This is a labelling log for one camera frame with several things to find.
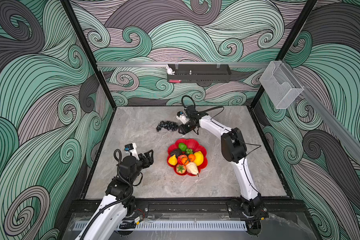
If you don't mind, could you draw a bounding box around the small yellow lemon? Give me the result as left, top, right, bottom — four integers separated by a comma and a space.
168, 155, 178, 166

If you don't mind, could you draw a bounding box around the black grape bunch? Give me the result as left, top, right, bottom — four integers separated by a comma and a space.
156, 121, 179, 132

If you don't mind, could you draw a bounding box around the dark avocado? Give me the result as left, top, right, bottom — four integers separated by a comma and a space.
170, 149, 183, 158

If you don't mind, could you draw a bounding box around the red flower-shaped fruit bowl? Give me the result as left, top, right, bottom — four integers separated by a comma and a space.
167, 139, 208, 172

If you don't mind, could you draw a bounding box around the red apple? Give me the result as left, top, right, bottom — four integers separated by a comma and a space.
178, 155, 188, 164

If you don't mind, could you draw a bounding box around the red strawberry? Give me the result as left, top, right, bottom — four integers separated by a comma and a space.
176, 165, 187, 175

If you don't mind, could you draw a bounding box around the green lime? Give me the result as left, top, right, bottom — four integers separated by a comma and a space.
178, 143, 188, 152

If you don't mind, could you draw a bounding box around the orange tangerine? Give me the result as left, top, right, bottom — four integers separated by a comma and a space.
181, 158, 190, 165
188, 154, 196, 162

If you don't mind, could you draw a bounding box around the beige pear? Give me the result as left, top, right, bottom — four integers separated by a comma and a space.
186, 162, 199, 176

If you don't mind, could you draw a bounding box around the large yellow lemon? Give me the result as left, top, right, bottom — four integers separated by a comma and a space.
194, 151, 204, 166

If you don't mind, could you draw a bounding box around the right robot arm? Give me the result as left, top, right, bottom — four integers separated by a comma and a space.
177, 95, 269, 219

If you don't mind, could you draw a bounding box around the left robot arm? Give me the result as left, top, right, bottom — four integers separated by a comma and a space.
76, 144, 154, 240

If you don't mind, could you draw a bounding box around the white figurine on shelf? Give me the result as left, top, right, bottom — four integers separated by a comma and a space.
166, 65, 175, 75

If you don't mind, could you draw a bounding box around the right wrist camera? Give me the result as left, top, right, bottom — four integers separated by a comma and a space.
176, 111, 190, 124

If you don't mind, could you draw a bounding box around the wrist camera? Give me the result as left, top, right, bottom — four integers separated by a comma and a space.
176, 111, 190, 124
124, 143, 139, 159

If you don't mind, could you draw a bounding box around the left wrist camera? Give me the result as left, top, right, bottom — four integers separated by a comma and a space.
124, 143, 139, 159

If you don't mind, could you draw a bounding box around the black wall shelf tray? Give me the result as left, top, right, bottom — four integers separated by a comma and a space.
167, 65, 232, 85

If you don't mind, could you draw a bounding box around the aluminium wall rail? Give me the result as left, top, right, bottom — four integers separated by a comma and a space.
96, 61, 270, 69

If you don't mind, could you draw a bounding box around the white slotted cable duct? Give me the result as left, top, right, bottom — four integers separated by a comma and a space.
72, 220, 248, 232

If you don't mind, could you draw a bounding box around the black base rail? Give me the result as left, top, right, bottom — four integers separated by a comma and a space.
68, 197, 307, 215

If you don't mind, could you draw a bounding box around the clear plastic wall bin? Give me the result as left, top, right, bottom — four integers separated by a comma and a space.
260, 61, 304, 110

